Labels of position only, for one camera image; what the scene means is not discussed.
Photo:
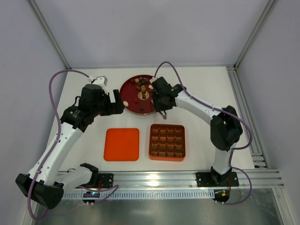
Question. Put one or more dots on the perforated cable duct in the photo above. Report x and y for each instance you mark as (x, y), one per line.
(150, 194)

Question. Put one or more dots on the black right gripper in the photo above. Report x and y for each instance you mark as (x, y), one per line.
(161, 103)

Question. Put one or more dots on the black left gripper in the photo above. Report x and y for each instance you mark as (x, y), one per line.
(112, 104)

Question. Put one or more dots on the aluminium mounting rail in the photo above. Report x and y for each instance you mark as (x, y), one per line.
(260, 178)

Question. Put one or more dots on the silver metal tongs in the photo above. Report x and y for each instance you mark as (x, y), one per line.
(163, 114)

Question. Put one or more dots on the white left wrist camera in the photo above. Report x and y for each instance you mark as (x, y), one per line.
(100, 80)

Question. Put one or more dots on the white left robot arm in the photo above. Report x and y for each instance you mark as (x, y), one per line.
(42, 184)

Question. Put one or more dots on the brown chocolate on centre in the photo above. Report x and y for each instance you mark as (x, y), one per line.
(143, 89)

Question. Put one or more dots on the left aluminium frame post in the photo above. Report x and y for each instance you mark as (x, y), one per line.
(47, 30)

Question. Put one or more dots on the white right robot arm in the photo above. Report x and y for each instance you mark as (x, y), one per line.
(225, 129)

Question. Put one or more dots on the right aluminium frame post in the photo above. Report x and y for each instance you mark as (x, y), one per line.
(267, 10)

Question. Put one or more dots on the orange box lid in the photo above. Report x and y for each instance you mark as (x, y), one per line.
(121, 145)

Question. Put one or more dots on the orange chocolate box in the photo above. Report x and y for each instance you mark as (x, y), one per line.
(167, 142)

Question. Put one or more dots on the aluminium frame post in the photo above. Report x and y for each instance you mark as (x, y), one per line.
(267, 10)
(47, 30)

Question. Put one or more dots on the round dark red tray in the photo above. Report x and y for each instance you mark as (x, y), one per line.
(131, 90)

